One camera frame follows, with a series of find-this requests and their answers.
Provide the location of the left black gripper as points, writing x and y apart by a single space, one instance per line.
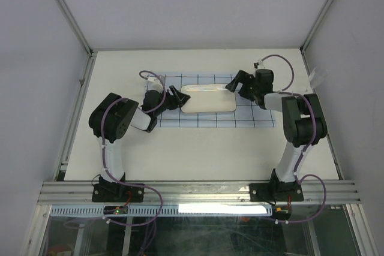
177 99

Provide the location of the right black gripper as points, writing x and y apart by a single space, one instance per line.
244 78

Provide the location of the white rectangular plate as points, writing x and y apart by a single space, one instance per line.
208 98

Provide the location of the blue checkered cloth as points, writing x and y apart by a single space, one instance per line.
245 115

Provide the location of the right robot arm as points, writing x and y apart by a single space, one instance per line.
303 121

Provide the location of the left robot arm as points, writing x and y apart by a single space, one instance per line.
114 115

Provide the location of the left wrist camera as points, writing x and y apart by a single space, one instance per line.
153 80

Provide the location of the left aluminium frame post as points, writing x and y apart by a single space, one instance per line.
65 10

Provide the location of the aluminium frame post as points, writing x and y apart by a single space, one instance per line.
65 10
315 26

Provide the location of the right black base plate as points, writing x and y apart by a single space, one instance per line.
276 192

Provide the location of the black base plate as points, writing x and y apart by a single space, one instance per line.
276 192
116 193

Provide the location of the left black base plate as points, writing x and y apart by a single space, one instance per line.
116 193

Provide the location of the right aluminium frame post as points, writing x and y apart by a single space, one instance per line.
315 26

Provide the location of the white slotted cable duct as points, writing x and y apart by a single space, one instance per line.
189 209

